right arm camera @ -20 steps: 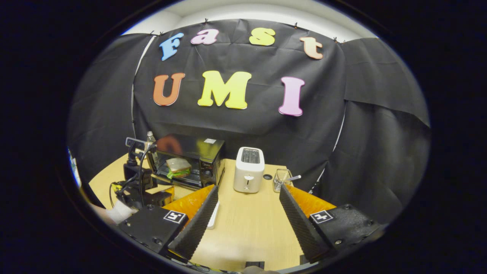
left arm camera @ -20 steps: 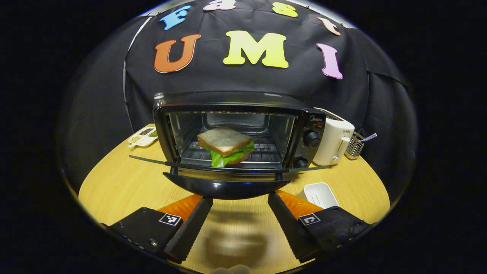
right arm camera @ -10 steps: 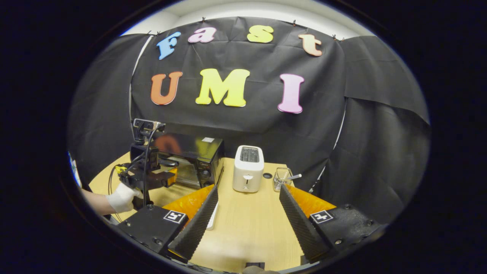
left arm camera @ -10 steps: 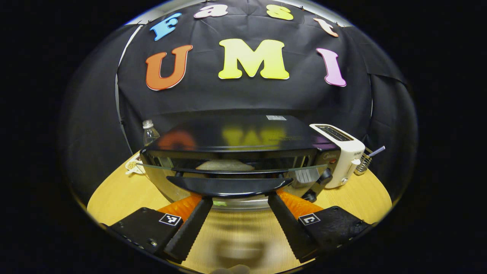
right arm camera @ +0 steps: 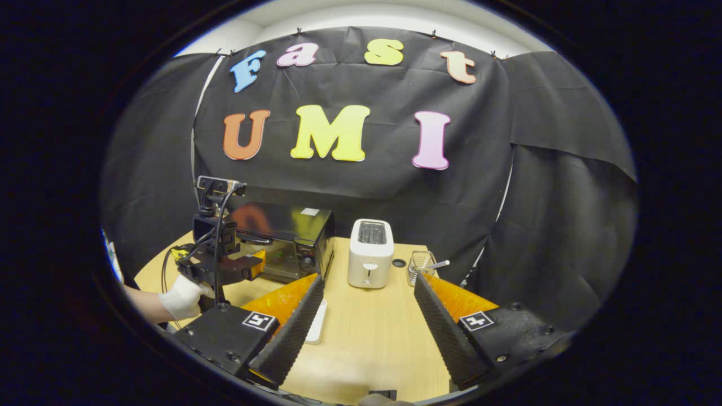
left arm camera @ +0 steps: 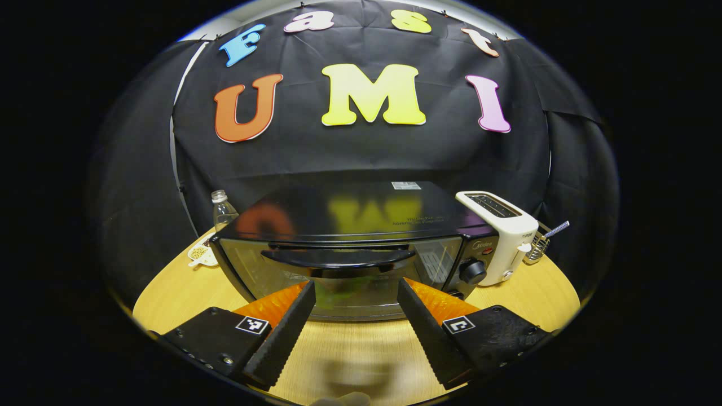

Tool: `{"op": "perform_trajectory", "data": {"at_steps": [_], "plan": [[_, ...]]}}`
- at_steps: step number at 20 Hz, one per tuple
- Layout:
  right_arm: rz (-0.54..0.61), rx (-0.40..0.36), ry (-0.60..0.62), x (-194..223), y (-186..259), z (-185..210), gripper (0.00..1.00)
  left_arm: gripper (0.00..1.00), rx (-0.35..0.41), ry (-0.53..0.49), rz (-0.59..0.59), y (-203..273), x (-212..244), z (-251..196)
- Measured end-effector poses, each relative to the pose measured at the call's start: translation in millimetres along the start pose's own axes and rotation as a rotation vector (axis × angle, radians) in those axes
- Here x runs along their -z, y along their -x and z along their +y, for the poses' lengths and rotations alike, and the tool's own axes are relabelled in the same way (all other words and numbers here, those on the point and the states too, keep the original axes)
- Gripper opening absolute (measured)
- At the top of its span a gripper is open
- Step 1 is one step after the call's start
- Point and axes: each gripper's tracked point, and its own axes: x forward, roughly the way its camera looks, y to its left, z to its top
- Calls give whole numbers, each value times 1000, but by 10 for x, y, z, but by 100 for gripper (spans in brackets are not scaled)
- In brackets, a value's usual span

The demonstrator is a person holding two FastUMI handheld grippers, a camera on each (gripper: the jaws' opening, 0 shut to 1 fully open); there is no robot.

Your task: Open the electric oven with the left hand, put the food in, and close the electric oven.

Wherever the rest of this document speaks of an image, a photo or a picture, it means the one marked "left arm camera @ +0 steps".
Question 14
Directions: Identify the black backdrop cloth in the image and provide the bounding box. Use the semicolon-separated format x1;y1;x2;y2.
90;0;621;305

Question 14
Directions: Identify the white divided seasoning dish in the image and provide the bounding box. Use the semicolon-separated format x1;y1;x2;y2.
187;234;219;268

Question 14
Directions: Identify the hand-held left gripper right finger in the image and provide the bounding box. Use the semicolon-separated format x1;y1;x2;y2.
397;277;551;391

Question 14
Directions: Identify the metal wire basket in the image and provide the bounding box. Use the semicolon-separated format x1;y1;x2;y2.
525;223;551;264

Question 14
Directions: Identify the black electric oven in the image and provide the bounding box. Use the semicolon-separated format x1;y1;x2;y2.
209;180;500;322

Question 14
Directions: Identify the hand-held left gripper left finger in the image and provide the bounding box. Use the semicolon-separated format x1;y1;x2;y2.
161;280;316;390

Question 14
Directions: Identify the clear plastic water bottle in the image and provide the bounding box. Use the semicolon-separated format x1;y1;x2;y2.
211;190;239;232

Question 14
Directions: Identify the white toaster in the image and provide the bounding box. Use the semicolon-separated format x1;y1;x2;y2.
455;191;539;286

